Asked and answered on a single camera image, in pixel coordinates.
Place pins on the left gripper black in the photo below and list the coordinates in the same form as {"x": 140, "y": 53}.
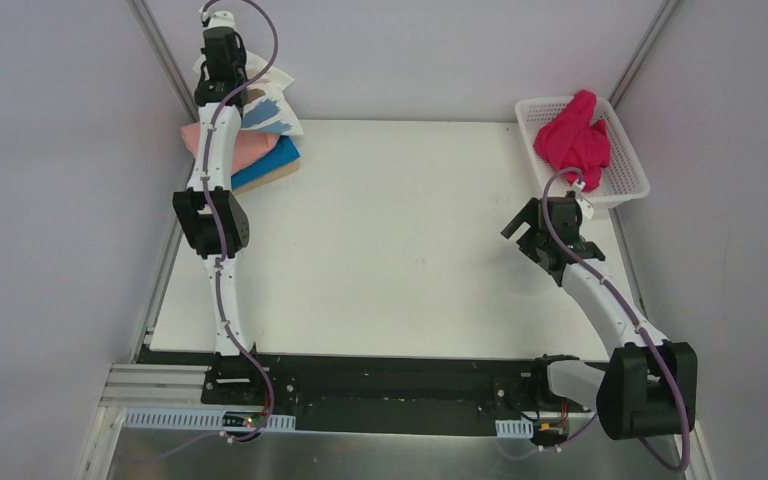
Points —
{"x": 223, "y": 43}

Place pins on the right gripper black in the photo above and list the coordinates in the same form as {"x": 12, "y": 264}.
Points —
{"x": 528, "y": 221}

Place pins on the white printed t shirt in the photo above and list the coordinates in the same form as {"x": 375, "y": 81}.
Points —
{"x": 263, "y": 107}

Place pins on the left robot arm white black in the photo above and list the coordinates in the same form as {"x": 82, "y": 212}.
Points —
{"x": 213, "y": 222}

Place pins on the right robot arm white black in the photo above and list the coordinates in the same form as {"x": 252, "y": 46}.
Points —
{"x": 648, "y": 387}

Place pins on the pink folded t shirt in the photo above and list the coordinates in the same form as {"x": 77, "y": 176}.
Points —
{"x": 249, "y": 146}

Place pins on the magenta crumpled t shirt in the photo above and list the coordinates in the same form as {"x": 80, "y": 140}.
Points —
{"x": 572, "y": 140}

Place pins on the blue folded t shirt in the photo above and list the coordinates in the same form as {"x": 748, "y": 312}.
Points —
{"x": 283, "y": 153}

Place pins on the white plastic basket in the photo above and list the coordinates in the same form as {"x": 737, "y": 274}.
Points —
{"x": 623, "y": 180}

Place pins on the right white cable duct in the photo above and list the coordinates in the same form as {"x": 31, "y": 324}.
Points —
{"x": 514, "y": 429}

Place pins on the white cable duct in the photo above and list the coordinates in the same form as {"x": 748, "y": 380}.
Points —
{"x": 236, "y": 421}
{"x": 514, "y": 429}

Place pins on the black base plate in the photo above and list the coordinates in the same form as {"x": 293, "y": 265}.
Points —
{"x": 397, "y": 397}

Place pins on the aluminium frame rail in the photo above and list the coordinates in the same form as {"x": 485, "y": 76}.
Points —
{"x": 132, "y": 391}

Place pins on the left white cable duct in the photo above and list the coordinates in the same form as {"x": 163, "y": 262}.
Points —
{"x": 236, "y": 421}

